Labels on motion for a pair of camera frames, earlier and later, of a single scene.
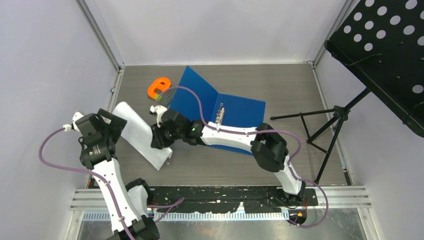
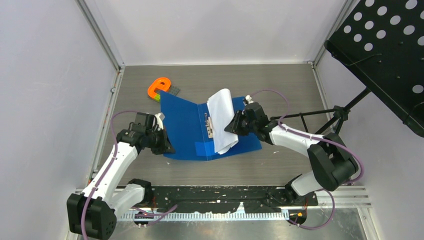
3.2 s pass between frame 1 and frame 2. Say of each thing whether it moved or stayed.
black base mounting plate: stayed
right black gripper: moved
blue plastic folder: moved
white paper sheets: moved
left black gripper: moved
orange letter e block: stayed
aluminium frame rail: stayed
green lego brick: stayed
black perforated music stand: stayed
